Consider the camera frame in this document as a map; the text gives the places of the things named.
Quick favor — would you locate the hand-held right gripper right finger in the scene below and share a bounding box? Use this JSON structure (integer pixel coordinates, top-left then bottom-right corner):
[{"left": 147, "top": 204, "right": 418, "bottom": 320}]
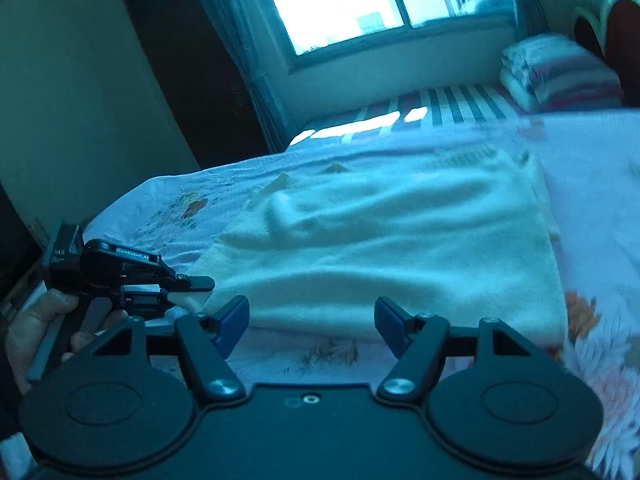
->
[{"left": 374, "top": 296, "right": 552, "bottom": 404}]

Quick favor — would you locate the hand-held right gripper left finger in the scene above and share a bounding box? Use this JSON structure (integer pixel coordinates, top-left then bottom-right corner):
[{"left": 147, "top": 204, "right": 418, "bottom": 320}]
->
[{"left": 90, "top": 295, "right": 251, "bottom": 404}]

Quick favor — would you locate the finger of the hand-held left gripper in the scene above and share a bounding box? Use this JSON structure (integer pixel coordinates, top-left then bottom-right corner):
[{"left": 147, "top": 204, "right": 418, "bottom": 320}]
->
[
  {"left": 159, "top": 274, "right": 216, "bottom": 294},
  {"left": 121, "top": 285, "right": 179, "bottom": 319}
]

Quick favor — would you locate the cream knit sweater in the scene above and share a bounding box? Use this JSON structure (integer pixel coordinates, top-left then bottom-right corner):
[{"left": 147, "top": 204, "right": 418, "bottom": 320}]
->
[{"left": 187, "top": 157, "right": 569, "bottom": 347}]

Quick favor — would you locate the person's left hand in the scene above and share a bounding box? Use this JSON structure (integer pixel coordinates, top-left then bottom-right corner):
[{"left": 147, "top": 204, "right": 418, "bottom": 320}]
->
[{"left": 5, "top": 290, "right": 129, "bottom": 397}]

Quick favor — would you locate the dark wooden wardrobe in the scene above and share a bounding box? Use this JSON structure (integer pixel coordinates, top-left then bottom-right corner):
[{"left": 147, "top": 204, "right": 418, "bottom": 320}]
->
[{"left": 124, "top": 0, "right": 272, "bottom": 172}]

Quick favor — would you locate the striped bed sheet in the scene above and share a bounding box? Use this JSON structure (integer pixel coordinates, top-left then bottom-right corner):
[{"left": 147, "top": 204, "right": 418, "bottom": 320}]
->
[{"left": 287, "top": 82, "right": 532, "bottom": 149}]

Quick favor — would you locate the floral white bedspread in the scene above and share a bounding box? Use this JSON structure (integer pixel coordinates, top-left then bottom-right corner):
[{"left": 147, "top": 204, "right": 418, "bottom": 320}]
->
[{"left": 82, "top": 110, "right": 640, "bottom": 480}]

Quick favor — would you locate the folded striped quilt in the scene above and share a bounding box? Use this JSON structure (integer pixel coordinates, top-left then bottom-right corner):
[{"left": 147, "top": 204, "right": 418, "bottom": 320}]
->
[{"left": 500, "top": 34, "right": 627, "bottom": 114}]

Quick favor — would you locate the window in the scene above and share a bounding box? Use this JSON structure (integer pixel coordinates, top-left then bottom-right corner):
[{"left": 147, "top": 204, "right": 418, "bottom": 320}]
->
[{"left": 255, "top": 0, "right": 522, "bottom": 74}]

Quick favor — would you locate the folded blue quilt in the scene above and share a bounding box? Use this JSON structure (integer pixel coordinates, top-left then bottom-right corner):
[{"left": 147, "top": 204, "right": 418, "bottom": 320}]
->
[{"left": 450, "top": 0, "right": 517, "bottom": 17}]

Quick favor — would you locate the red scalloped headboard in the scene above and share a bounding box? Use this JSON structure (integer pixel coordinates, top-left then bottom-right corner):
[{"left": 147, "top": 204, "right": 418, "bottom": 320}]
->
[{"left": 572, "top": 0, "right": 640, "bottom": 107}]

